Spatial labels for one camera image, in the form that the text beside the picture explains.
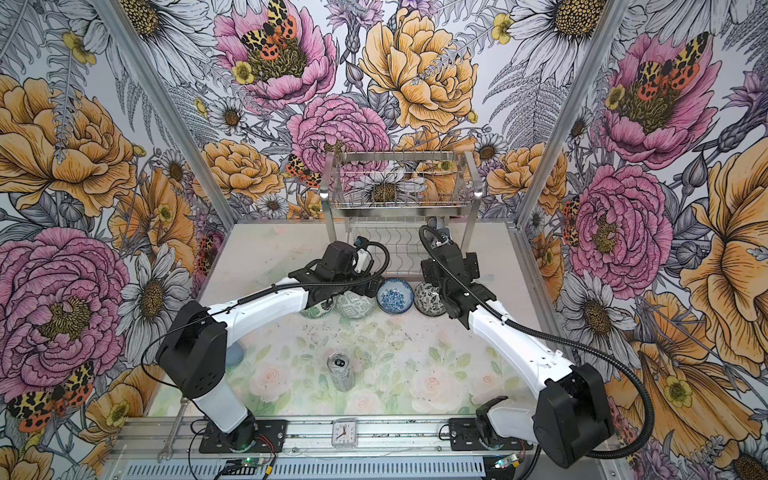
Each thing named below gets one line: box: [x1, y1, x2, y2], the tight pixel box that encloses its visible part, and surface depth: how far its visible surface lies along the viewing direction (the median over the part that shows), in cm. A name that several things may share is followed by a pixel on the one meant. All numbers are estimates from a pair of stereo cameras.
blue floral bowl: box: [376, 278, 415, 314], surface depth 98 cm
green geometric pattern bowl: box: [336, 290, 377, 319], surface depth 98 cm
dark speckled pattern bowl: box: [414, 282, 447, 317], surface depth 98 cm
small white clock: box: [331, 417, 358, 450], surface depth 75 cm
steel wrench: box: [157, 396, 190, 463], surface depth 76 cm
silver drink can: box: [327, 352, 355, 392], surface depth 73 cm
